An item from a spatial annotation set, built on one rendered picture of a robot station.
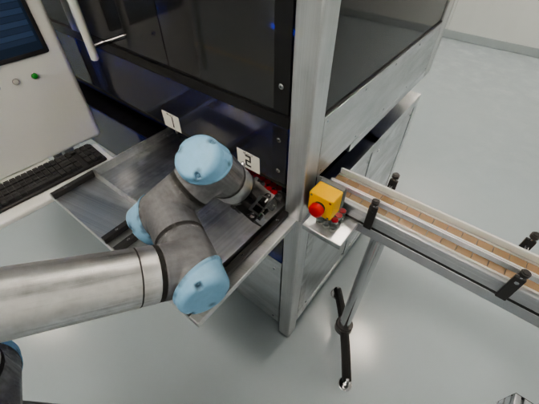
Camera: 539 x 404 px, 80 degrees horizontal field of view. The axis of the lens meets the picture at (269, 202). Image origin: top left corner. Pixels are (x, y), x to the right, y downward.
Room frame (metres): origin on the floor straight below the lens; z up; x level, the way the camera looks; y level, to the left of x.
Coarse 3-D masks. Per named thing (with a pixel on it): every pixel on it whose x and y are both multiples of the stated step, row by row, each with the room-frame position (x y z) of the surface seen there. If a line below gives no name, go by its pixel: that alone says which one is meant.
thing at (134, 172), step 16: (144, 144) 0.98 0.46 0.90; (160, 144) 1.00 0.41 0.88; (176, 144) 1.00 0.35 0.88; (112, 160) 0.88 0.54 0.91; (128, 160) 0.91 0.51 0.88; (144, 160) 0.91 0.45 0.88; (160, 160) 0.91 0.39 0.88; (96, 176) 0.82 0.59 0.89; (112, 176) 0.82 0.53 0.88; (128, 176) 0.82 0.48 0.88; (144, 176) 0.82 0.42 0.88; (160, 176) 0.82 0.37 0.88; (128, 192) 0.74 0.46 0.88; (144, 192) 0.74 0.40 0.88
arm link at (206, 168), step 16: (192, 144) 0.39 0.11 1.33; (208, 144) 0.38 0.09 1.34; (176, 160) 0.37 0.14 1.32; (192, 160) 0.36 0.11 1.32; (208, 160) 0.36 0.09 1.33; (224, 160) 0.37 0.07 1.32; (176, 176) 0.36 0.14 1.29; (192, 176) 0.34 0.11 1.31; (208, 176) 0.35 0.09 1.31; (224, 176) 0.36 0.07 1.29; (240, 176) 0.40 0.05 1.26; (192, 192) 0.35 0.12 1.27; (208, 192) 0.35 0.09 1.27; (224, 192) 0.38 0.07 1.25
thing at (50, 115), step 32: (0, 0) 1.10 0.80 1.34; (32, 0) 1.16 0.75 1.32; (0, 32) 1.07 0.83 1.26; (32, 32) 1.13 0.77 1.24; (0, 64) 1.03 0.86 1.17; (32, 64) 1.10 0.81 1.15; (64, 64) 1.17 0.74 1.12; (0, 96) 1.00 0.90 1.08; (32, 96) 1.06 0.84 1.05; (64, 96) 1.13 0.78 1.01; (0, 128) 0.96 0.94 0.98; (32, 128) 1.02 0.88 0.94; (64, 128) 1.09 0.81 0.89; (96, 128) 1.18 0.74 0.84; (0, 160) 0.92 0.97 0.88; (32, 160) 0.98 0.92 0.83
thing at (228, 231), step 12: (216, 204) 0.69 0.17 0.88; (228, 204) 0.69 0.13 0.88; (204, 216) 0.64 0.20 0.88; (216, 216) 0.64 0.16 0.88; (228, 216) 0.64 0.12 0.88; (240, 216) 0.64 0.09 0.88; (252, 216) 0.64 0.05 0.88; (276, 216) 0.63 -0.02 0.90; (204, 228) 0.59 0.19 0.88; (216, 228) 0.59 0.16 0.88; (228, 228) 0.59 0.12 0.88; (240, 228) 0.59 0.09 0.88; (252, 228) 0.59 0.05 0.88; (264, 228) 0.58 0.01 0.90; (216, 240) 0.55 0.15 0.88; (228, 240) 0.55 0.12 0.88; (240, 240) 0.55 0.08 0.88; (252, 240) 0.54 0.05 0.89; (228, 252) 0.51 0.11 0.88; (228, 264) 0.47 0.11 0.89
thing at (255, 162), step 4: (240, 152) 0.75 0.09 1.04; (244, 152) 0.74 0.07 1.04; (240, 156) 0.75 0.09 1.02; (244, 156) 0.74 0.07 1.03; (252, 156) 0.73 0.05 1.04; (240, 160) 0.76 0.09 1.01; (244, 160) 0.75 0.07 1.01; (252, 160) 0.73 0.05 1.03; (256, 160) 0.72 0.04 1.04; (248, 164) 0.74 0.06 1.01; (252, 164) 0.73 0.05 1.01; (256, 164) 0.72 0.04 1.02; (252, 168) 0.73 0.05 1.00; (256, 168) 0.72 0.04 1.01; (256, 172) 0.72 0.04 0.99
